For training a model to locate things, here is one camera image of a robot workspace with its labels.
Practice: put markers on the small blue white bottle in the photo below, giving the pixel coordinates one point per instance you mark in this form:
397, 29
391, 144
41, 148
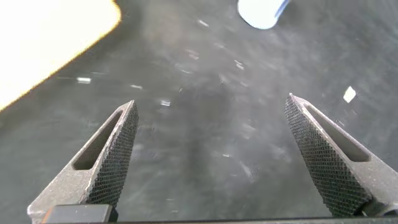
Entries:
259, 14

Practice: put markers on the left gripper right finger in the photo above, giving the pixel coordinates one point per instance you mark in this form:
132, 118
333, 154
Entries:
335, 174

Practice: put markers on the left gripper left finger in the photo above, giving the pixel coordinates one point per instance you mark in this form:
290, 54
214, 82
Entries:
105, 174

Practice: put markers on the empty wicker basket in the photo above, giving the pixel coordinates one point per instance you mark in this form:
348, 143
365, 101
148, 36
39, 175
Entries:
40, 37

